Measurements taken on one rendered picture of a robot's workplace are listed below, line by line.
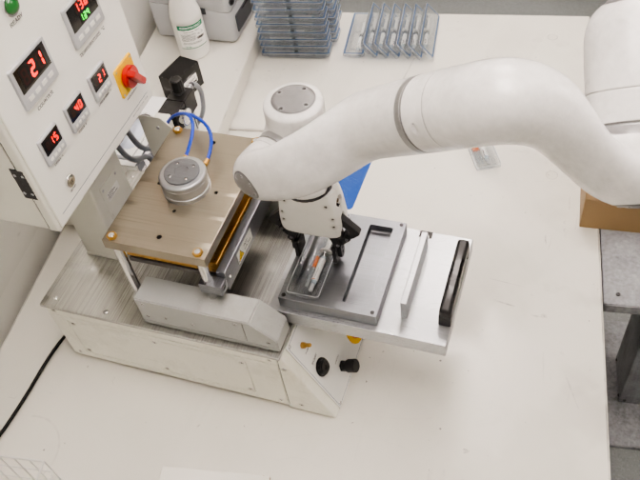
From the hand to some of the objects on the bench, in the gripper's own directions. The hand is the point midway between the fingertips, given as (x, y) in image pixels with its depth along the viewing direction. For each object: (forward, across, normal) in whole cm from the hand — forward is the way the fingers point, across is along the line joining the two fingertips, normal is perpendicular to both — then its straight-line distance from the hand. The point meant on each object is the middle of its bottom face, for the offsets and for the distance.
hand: (318, 247), depth 128 cm
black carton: (+22, -57, +58) cm, 84 cm away
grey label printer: (+22, -62, +87) cm, 109 cm away
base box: (+26, -21, +2) cm, 34 cm away
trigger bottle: (+22, -61, +73) cm, 98 cm away
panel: (+26, +7, 0) cm, 26 cm away
